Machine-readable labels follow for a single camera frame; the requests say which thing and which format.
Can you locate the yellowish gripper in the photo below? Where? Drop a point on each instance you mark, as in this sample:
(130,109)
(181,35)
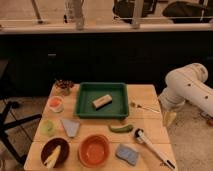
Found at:
(168,118)

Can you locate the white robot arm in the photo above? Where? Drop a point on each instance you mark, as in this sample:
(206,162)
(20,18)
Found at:
(186,84)

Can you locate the green plastic tray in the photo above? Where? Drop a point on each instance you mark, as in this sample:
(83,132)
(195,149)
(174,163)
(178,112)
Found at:
(90,91)

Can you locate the small metal fork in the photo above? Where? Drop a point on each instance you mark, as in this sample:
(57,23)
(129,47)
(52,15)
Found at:
(132,104)

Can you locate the green cucumber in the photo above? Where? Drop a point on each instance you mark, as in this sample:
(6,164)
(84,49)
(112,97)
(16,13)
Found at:
(124,129)

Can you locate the tan wooden block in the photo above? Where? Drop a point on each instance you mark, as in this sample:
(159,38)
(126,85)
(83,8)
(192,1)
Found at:
(102,101)

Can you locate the orange bowl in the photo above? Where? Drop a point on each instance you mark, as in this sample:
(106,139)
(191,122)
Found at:
(94,151)

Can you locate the grey triangular cloth piece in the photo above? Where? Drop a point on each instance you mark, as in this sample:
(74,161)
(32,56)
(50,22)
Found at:
(71,127)

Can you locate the wooden table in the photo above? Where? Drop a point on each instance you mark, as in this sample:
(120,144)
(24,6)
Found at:
(138,143)

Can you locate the white cup orange contents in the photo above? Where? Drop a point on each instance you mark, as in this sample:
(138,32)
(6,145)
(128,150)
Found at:
(55,104)

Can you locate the green cup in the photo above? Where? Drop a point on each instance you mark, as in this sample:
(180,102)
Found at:
(47,128)

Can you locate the dark brown bowl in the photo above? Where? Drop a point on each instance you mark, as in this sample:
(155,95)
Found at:
(50,146)

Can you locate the yellow corn piece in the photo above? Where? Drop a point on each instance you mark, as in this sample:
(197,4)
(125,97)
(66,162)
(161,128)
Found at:
(51,160)

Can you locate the black office chair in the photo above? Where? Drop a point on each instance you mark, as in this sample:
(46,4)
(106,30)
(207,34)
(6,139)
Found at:
(3,115)

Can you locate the white black handled brush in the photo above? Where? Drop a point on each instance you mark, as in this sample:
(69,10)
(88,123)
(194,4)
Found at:
(142,138)

